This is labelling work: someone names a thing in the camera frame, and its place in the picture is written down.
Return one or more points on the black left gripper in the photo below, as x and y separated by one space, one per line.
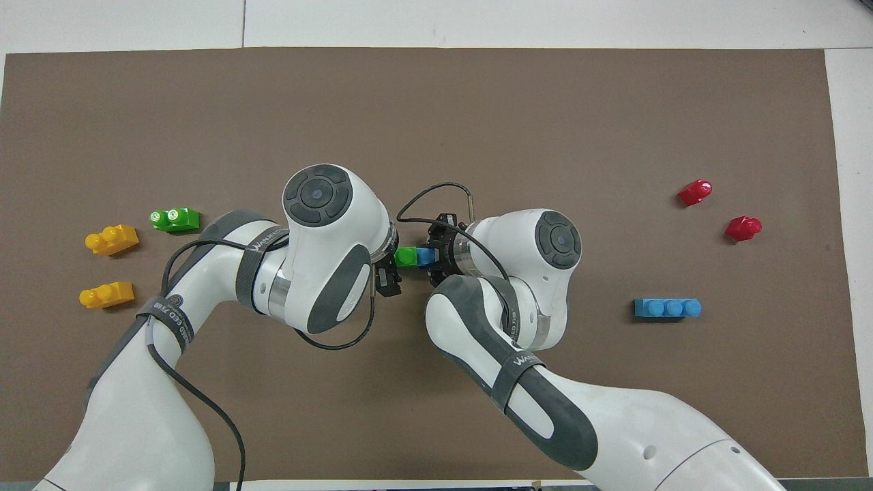
383 262

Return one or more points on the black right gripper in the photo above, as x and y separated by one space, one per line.
442 252

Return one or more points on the blue three-stud toy block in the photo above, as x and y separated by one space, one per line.
425 256
668 308

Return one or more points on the green two-stud toy block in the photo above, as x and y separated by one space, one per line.
406 257
175 219

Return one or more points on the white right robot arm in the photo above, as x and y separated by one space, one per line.
600 423

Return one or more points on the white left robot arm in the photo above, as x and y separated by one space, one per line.
320 245

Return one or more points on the red one-stud toy block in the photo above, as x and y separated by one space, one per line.
743 228
696 193

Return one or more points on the yellow two-stud toy block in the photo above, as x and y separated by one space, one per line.
113 240
108 295

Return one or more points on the brown paper table mat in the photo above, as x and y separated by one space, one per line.
477 109

